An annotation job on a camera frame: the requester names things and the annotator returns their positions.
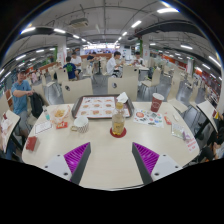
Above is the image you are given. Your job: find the group of ceiling lights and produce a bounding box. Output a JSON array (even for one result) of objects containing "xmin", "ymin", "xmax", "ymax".
[{"xmin": 0, "ymin": 7, "xmax": 224, "ymax": 83}]

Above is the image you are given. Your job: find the ceiling air conditioner unit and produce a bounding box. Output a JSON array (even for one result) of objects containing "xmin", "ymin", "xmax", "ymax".
[{"xmin": 69, "ymin": 17, "xmax": 90, "ymax": 29}]

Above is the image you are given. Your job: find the red paper cup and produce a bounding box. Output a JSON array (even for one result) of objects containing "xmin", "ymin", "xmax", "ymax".
[{"xmin": 150, "ymin": 92, "xmax": 165, "ymax": 113}]

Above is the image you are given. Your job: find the shiny holographic plastic pouch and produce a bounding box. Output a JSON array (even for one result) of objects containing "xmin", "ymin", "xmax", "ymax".
[{"xmin": 171, "ymin": 122, "xmax": 189, "ymax": 141}]

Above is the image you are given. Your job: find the white checked mug gold handle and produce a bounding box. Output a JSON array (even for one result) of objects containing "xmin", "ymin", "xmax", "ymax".
[{"xmin": 70, "ymin": 115, "xmax": 90, "ymax": 134}]

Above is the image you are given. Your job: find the clear tea bottle yellow cap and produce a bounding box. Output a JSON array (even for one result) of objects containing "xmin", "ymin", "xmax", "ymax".
[{"xmin": 111, "ymin": 101, "xmax": 126, "ymax": 136}]

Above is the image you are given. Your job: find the colourful printed sticker sheet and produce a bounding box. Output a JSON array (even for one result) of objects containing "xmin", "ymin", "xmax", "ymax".
[{"xmin": 133, "ymin": 108, "xmax": 165, "ymax": 129}]

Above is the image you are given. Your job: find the black backpack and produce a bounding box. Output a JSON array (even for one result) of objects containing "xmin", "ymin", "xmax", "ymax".
[{"xmin": 29, "ymin": 92, "xmax": 45, "ymax": 119}]

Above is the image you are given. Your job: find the flat round red coaster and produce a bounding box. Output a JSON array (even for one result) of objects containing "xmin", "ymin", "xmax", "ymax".
[{"xmin": 109, "ymin": 126, "xmax": 128, "ymax": 139}]

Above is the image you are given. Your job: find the clear plastic snack bag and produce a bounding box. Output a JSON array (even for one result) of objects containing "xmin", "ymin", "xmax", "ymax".
[{"xmin": 49, "ymin": 104, "xmax": 73, "ymax": 125}]

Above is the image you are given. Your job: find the white paper card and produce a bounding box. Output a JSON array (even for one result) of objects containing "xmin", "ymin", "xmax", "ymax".
[{"xmin": 34, "ymin": 120, "xmax": 53, "ymax": 135}]

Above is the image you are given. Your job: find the group of beige chairs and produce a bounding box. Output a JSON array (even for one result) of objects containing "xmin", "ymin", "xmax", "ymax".
[{"xmin": 3, "ymin": 56, "xmax": 224, "ymax": 116}]

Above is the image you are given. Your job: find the beige chair round hole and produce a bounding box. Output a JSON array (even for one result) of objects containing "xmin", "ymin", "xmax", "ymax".
[
  {"xmin": 107, "ymin": 76, "xmax": 139, "ymax": 102},
  {"xmin": 61, "ymin": 78, "xmax": 94, "ymax": 104}
]

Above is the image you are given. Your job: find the small red sauce packet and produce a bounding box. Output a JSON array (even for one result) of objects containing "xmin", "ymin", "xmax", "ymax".
[{"xmin": 163, "ymin": 114, "xmax": 173, "ymax": 126}]

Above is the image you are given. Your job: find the white neighbouring table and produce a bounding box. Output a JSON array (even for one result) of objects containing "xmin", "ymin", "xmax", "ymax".
[
  {"xmin": 0, "ymin": 109, "xmax": 22, "ymax": 154},
  {"xmin": 195, "ymin": 99, "xmax": 221, "ymax": 134}
]

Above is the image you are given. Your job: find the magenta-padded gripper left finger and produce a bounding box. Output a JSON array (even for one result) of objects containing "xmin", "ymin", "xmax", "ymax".
[{"xmin": 42, "ymin": 142, "xmax": 92, "ymax": 186}]

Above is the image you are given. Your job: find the white crumpled napkin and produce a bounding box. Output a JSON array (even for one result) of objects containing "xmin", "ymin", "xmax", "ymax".
[{"xmin": 115, "ymin": 91, "xmax": 129, "ymax": 104}]

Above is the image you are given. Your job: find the person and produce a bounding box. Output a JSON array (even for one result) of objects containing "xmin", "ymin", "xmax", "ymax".
[
  {"xmin": 70, "ymin": 51, "xmax": 83, "ymax": 71},
  {"xmin": 132, "ymin": 51, "xmax": 145, "ymax": 66},
  {"xmin": 199, "ymin": 113, "xmax": 224, "ymax": 163},
  {"xmin": 63, "ymin": 55, "xmax": 78, "ymax": 81},
  {"xmin": 105, "ymin": 50, "xmax": 123, "ymax": 76},
  {"xmin": 87, "ymin": 51, "xmax": 99, "ymax": 63},
  {"xmin": 10, "ymin": 67, "xmax": 34, "ymax": 138}
]

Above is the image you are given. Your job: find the red snack packet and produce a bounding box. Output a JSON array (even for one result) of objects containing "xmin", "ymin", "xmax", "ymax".
[{"xmin": 55, "ymin": 121, "xmax": 69, "ymax": 130}]

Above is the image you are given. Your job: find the small teal bottle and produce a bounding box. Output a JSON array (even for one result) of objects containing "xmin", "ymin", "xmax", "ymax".
[{"xmin": 43, "ymin": 108, "xmax": 51, "ymax": 122}]

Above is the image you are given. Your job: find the dark brown food tray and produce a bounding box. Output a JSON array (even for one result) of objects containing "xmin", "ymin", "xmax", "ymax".
[{"xmin": 71, "ymin": 94, "xmax": 135, "ymax": 120}]

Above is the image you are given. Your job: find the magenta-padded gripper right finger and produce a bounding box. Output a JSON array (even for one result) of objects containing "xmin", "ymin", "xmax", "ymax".
[{"xmin": 131, "ymin": 142, "xmax": 184, "ymax": 186}]

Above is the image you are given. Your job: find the printed paper tray liner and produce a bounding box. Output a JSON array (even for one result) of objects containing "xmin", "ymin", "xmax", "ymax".
[{"xmin": 77, "ymin": 96, "xmax": 131, "ymax": 118}]

